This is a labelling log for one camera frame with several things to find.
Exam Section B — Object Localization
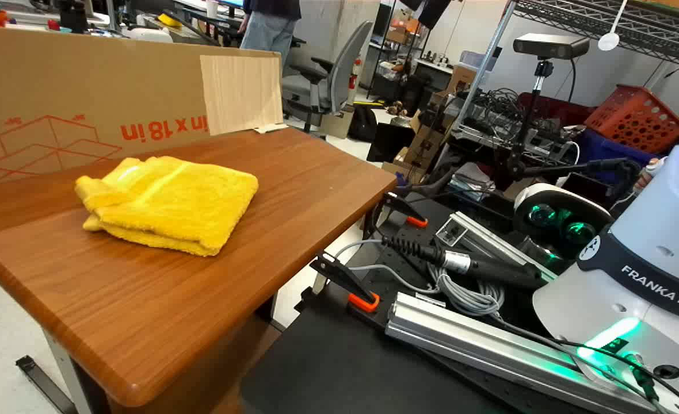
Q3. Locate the yellow towel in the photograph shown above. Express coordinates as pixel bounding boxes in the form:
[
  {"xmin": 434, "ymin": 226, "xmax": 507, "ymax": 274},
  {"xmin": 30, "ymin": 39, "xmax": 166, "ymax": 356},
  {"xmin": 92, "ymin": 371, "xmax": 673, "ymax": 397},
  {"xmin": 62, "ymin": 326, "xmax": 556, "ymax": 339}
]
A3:
[{"xmin": 76, "ymin": 157, "xmax": 260, "ymax": 258}]

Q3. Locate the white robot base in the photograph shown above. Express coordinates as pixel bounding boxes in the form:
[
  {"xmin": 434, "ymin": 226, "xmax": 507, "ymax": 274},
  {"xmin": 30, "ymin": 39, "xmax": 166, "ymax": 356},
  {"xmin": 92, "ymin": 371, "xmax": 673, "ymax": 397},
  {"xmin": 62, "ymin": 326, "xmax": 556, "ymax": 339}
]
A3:
[{"xmin": 533, "ymin": 141, "xmax": 679, "ymax": 390}]

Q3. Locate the wooden desk with legs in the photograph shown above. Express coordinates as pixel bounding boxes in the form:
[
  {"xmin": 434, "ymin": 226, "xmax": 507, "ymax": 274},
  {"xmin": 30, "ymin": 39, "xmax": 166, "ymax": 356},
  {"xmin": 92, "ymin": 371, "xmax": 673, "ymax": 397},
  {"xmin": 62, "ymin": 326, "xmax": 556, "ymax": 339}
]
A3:
[{"xmin": 0, "ymin": 129, "xmax": 395, "ymax": 408}]

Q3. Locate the orange black clamp far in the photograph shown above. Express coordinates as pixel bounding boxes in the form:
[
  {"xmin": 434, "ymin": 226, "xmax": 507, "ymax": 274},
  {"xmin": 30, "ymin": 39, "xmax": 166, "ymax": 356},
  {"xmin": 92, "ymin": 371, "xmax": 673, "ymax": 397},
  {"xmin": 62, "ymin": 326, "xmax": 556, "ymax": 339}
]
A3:
[{"xmin": 383, "ymin": 193, "xmax": 431, "ymax": 228}]

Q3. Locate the orange black clamp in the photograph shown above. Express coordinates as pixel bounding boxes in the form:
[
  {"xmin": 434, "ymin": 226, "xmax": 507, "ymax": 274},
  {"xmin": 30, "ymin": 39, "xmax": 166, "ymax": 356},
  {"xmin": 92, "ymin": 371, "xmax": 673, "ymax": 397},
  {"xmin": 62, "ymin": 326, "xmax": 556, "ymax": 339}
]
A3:
[
  {"xmin": 311, "ymin": 252, "xmax": 383, "ymax": 315},
  {"xmin": 383, "ymin": 193, "xmax": 431, "ymax": 228}
]

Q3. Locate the orange black clamp near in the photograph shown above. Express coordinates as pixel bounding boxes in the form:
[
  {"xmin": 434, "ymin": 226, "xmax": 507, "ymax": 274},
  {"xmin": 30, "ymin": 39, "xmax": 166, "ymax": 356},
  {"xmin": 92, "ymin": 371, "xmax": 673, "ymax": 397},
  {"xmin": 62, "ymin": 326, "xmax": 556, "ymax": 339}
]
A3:
[{"xmin": 311, "ymin": 252, "xmax": 383, "ymax": 315}]

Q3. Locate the grey office chair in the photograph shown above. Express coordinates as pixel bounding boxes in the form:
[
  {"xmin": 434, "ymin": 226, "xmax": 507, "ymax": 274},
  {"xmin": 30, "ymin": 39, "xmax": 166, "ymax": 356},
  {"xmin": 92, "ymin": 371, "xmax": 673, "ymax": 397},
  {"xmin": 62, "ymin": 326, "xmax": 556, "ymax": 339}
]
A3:
[{"xmin": 282, "ymin": 22, "xmax": 370, "ymax": 130}]

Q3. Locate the light wood panel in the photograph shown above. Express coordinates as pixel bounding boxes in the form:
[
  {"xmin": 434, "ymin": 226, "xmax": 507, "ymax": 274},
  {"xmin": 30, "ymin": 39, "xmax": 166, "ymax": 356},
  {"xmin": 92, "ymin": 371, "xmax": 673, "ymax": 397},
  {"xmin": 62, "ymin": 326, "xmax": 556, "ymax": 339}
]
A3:
[{"xmin": 200, "ymin": 51, "xmax": 284, "ymax": 136}]

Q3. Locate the person in jeans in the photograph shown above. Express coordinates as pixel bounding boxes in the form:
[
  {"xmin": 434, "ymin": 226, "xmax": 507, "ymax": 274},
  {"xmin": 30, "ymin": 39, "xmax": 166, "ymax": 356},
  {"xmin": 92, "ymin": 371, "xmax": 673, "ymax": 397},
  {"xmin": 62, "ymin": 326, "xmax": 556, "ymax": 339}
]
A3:
[{"xmin": 242, "ymin": 0, "xmax": 303, "ymax": 57}]

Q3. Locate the blue plastic bin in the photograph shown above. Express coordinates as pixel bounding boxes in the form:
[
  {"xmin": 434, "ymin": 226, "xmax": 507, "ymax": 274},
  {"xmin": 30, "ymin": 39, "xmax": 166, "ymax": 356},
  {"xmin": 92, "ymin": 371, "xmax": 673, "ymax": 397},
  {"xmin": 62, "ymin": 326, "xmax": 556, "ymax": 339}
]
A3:
[{"xmin": 579, "ymin": 129, "xmax": 654, "ymax": 185}]

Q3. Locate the red plastic basket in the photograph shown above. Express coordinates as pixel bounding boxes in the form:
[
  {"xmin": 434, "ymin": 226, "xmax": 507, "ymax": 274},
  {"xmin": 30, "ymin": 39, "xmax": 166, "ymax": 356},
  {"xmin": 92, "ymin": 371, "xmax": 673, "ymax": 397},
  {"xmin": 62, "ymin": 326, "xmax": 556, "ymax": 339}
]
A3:
[{"xmin": 586, "ymin": 85, "xmax": 679, "ymax": 153}]

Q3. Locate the large cardboard box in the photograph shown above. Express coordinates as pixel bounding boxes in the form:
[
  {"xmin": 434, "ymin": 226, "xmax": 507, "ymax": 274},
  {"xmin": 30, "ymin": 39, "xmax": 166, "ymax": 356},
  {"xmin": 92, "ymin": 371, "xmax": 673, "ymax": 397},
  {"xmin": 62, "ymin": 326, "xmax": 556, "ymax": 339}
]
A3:
[{"xmin": 0, "ymin": 26, "xmax": 286, "ymax": 190}]

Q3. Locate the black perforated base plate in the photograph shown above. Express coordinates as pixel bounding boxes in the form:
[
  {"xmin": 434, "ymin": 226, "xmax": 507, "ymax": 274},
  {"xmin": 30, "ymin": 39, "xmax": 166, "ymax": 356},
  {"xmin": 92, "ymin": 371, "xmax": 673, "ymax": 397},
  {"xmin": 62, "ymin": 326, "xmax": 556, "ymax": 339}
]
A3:
[{"xmin": 239, "ymin": 284, "xmax": 510, "ymax": 414}]

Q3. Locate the grey coiled cable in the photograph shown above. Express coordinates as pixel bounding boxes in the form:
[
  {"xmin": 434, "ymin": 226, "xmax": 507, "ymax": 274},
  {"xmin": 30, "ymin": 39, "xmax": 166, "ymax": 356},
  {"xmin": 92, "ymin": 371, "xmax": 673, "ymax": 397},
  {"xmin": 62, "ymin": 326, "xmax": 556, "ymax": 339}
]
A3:
[{"xmin": 431, "ymin": 266, "xmax": 507, "ymax": 320}]

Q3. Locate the aluminium extrusion rail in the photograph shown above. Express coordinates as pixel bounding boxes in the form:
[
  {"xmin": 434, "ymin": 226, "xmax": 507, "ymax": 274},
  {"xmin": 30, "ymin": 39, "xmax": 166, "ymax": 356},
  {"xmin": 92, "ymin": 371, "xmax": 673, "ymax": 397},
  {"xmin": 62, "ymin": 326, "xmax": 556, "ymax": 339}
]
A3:
[{"xmin": 387, "ymin": 292, "xmax": 657, "ymax": 414}]

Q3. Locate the black camera on stand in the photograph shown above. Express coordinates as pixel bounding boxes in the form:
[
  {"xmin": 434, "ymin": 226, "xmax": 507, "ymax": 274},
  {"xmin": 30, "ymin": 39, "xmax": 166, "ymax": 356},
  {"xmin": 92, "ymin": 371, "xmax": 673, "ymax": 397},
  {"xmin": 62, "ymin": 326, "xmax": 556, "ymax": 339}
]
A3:
[{"xmin": 513, "ymin": 31, "xmax": 590, "ymax": 144}]

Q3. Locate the wire metal shelf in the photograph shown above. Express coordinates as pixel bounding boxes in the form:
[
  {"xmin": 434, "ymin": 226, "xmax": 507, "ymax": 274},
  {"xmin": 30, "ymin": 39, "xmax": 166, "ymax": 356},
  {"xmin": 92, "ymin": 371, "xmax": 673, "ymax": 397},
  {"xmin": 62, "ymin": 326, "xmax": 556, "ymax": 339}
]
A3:
[{"xmin": 451, "ymin": 0, "xmax": 679, "ymax": 114}]

